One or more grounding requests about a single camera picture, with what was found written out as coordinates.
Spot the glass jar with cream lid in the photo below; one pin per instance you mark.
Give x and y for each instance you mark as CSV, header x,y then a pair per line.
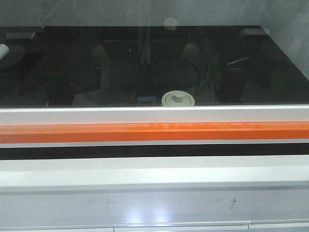
x,y
177,98

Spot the glass sash window panel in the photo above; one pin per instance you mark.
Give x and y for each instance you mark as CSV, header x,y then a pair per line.
x,y
111,61

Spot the white rolled paper tube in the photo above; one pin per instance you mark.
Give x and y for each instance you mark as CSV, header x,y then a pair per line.
x,y
4,50

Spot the orange sash handle bar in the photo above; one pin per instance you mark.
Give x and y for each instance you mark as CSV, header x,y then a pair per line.
x,y
152,132

